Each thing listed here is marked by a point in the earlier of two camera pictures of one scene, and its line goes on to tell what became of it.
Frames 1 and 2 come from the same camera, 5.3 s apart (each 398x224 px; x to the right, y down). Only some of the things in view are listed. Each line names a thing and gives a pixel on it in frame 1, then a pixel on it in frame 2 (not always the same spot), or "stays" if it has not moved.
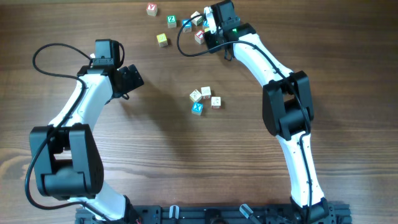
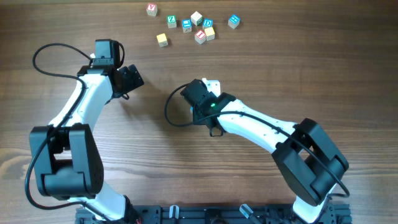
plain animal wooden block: (196, 20) stays
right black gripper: (208, 37) -> (197, 116)
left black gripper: (132, 78) stays
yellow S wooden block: (162, 40) stays
